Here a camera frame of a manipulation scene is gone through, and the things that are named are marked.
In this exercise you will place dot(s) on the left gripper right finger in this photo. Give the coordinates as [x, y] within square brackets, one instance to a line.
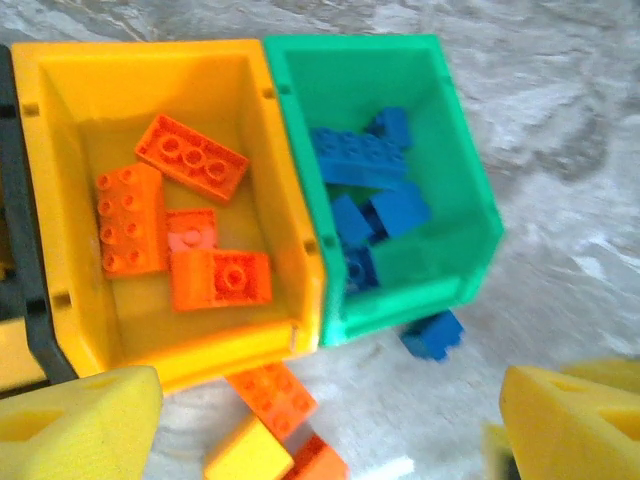
[575, 430]

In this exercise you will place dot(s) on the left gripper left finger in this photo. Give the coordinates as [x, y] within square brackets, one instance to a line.
[75, 430]

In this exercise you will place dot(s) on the yellow lego brick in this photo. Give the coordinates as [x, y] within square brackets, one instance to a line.
[247, 452]
[12, 355]

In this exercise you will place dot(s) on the black plastic bin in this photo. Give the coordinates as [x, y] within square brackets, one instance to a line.
[20, 225]

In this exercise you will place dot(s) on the long orange lego brick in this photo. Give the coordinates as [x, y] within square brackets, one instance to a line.
[131, 220]

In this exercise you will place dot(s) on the small orange lego brick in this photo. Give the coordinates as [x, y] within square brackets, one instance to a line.
[192, 227]

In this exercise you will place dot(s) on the red-orange lego plate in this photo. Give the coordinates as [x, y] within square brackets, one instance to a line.
[192, 157]

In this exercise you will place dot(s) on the yellow plastic bin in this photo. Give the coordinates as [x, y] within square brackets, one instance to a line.
[75, 100]

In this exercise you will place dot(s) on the long blue lego brick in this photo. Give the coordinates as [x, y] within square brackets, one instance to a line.
[360, 155]

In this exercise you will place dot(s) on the green plastic bin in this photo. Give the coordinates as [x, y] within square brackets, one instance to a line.
[350, 75]

